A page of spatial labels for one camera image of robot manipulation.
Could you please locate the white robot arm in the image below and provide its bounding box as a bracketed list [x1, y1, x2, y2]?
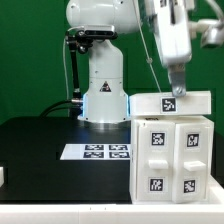
[66, 0, 224, 124]

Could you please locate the grey depth camera bar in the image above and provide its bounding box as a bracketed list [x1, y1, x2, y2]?
[84, 25, 116, 39]

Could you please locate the black cable bundle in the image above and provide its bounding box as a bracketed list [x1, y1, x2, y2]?
[38, 99, 83, 118]

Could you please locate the white block at left edge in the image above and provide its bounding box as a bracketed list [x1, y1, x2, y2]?
[0, 167, 4, 187]

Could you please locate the white door panel with marker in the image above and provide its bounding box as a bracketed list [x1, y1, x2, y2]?
[172, 122, 213, 203]

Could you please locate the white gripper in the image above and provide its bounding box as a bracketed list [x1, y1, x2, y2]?
[146, 0, 191, 97]

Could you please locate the white cabinet body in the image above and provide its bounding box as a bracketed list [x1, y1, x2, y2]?
[130, 116, 214, 204]

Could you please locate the white base marker plate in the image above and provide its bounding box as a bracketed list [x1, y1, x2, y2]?
[60, 144, 130, 160]

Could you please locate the white L-shaped corner fence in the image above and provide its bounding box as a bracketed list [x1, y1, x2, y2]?
[0, 178, 224, 224]

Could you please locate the white box with marker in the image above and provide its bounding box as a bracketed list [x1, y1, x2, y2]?
[130, 91, 211, 116]

